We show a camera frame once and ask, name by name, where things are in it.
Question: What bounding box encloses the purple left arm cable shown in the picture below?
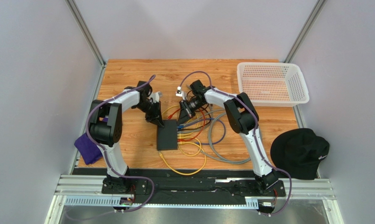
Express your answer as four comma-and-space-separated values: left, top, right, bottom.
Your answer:
64, 74, 156, 215

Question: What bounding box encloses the black bucket hat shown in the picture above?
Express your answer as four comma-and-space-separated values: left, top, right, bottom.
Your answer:
270, 128, 330, 180

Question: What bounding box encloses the black ethernet cable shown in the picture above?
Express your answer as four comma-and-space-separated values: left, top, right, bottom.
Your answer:
177, 90, 214, 131

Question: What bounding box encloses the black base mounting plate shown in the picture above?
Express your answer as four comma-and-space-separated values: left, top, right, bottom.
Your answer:
72, 168, 286, 206

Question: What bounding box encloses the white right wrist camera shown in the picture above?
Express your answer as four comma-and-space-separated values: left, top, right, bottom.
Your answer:
175, 86, 186, 100

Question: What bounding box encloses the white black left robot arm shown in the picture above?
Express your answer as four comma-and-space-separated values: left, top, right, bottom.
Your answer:
85, 81, 165, 181

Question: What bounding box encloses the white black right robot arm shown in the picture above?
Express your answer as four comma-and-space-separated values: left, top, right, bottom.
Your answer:
175, 80, 278, 189

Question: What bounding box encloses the grey ethernet cable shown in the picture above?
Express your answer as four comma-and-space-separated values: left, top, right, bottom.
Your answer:
177, 108, 252, 165

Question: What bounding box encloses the purple cloth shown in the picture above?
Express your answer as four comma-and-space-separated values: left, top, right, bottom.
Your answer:
74, 133, 103, 165

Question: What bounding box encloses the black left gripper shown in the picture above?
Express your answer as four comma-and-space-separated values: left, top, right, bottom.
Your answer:
135, 100, 165, 128

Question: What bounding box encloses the white perforated plastic basket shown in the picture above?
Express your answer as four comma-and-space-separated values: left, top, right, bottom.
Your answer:
237, 62, 310, 107

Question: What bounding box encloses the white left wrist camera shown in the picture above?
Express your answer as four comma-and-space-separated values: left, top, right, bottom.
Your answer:
149, 91, 163, 103

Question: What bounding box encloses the aluminium frame rail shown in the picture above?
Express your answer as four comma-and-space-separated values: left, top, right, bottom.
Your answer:
47, 175, 343, 224

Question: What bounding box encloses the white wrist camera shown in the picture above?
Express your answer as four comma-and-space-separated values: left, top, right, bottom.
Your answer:
149, 91, 163, 103
175, 86, 186, 100

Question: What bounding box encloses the black network switch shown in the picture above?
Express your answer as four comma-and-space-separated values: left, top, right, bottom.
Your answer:
156, 119, 178, 151

